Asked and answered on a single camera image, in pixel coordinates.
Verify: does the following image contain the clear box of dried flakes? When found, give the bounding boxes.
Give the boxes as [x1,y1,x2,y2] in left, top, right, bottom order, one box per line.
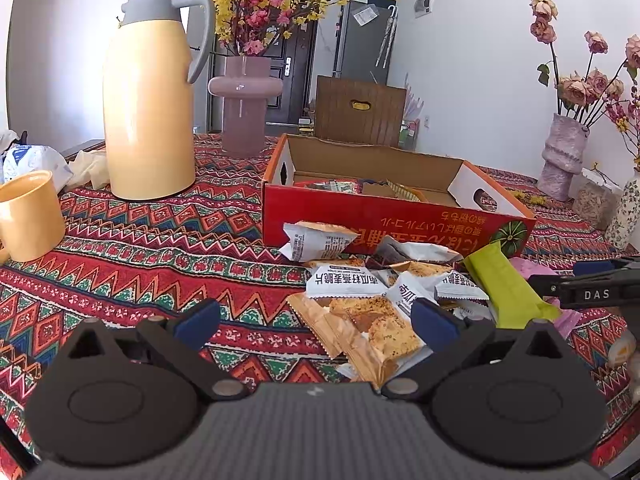
[571,167,625,231]

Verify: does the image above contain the heap of mixed snack wrappers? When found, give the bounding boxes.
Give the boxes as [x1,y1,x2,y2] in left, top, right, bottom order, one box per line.
[292,175,431,203]

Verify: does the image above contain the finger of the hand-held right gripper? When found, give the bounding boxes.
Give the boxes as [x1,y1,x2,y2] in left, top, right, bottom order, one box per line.
[574,255,640,277]
[527,269,640,311]

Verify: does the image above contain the dark entrance door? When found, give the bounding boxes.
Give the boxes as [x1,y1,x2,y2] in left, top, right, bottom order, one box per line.
[265,15,319,126]

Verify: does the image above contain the textured pink ceramic vase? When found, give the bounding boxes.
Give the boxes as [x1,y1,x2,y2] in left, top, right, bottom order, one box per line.
[537,112,591,202]

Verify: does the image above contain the dried pink roses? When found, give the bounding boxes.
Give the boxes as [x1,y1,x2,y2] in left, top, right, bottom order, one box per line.
[529,0,640,133]

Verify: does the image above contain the cream cloth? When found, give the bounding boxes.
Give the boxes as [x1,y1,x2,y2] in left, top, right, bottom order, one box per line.
[65,149,111,190]

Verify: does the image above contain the green snack bar packet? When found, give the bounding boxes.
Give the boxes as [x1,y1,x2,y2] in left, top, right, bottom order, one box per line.
[464,240,562,330]

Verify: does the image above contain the white plastic bag blue print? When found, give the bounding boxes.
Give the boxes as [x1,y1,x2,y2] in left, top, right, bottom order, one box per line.
[0,142,74,193]

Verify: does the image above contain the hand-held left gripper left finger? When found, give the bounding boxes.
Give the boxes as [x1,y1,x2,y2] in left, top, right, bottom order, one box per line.
[60,299,251,402]

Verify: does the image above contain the brown wooden chair back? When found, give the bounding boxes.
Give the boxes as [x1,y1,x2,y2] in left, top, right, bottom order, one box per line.
[314,75,407,148]

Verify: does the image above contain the person's right hand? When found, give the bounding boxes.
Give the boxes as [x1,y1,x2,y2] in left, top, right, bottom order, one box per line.
[609,329,640,367]

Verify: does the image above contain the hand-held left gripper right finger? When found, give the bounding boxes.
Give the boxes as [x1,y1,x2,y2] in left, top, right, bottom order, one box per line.
[381,297,576,403]

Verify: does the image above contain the white folded umbrella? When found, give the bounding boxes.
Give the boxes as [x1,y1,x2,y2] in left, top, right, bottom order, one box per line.
[375,4,399,68]

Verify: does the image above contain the pink snack packet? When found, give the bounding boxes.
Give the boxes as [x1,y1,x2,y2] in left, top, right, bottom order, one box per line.
[509,256,583,339]

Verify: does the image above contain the grey refrigerator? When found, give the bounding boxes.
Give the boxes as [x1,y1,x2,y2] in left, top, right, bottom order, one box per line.
[332,0,398,86]

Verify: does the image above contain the red cardboard box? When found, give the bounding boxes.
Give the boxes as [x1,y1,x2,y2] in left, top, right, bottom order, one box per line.
[261,133,537,257]

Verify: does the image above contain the floral patterned vase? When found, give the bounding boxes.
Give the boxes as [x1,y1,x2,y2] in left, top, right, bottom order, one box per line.
[604,167,640,251]

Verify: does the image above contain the pink and yellow blossom branches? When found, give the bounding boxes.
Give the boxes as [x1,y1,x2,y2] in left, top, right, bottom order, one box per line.
[192,0,416,58]

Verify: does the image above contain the smooth pink glass vase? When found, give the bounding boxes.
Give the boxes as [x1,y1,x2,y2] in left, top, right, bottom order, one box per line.
[208,56,284,157]

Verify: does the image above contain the yellow mug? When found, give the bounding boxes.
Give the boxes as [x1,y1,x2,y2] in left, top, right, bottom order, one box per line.
[0,170,67,263]

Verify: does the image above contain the yellow thermos jug grey handle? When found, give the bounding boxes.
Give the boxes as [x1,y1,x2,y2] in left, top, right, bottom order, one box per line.
[102,0,217,202]

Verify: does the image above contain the pile of white snack packets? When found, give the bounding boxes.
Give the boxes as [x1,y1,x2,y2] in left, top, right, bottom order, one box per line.
[277,220,498,386]

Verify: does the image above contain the dark furniture edge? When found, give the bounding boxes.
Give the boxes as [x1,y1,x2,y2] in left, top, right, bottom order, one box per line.
[60,139,107,161]

